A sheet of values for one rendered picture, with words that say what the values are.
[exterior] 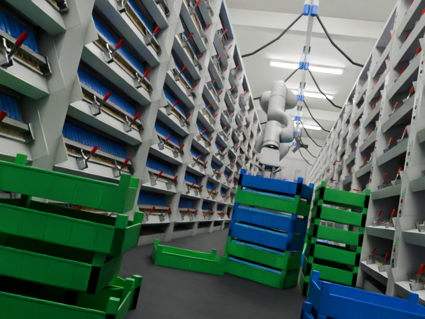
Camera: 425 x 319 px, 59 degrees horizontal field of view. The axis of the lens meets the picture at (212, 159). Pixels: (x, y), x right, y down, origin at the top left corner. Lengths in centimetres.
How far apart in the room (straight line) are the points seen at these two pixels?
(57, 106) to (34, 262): 52
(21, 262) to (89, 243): 14
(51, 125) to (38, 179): 38
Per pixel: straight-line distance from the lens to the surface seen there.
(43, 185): 82
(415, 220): 168
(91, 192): 79
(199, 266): 167
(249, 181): 177
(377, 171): 239
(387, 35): 320
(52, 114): 118
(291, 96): 234
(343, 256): 169
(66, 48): 121
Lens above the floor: 30
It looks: 6 degrees up
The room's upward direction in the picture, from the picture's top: 12 degrees clockwise
